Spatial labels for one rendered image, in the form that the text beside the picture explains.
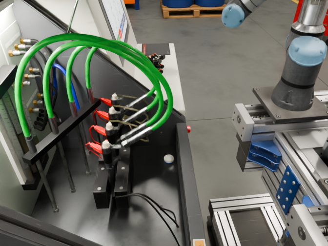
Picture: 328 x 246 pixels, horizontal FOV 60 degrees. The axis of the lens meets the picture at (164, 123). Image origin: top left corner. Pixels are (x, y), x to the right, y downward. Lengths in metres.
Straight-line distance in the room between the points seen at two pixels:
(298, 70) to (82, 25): 0.74
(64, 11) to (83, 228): 0.69
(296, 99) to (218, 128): 1.60
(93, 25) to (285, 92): 0.71
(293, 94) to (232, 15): 0.36
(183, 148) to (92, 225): 0.39
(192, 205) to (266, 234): 0.95
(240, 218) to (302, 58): 1.03
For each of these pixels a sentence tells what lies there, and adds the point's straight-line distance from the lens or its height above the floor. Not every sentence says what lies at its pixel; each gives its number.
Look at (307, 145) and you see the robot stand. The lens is 1.16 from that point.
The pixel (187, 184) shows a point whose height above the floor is 0.95.
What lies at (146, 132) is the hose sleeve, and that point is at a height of 1.16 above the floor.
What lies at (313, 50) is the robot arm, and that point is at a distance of 1.08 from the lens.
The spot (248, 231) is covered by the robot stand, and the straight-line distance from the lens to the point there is 1.74.
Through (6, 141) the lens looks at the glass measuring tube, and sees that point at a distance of 0.88.
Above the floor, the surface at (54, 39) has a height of 1.42.
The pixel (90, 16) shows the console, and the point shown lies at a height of 1.35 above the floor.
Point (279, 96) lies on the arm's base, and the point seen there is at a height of 1.07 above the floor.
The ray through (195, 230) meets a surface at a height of 0.95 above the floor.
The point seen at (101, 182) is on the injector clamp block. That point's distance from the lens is 0.89.
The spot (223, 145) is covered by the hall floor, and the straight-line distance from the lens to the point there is 2.49.
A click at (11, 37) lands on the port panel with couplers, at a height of 1.33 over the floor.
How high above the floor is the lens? 1.64
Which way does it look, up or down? 38 degrees down
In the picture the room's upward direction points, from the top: straight up
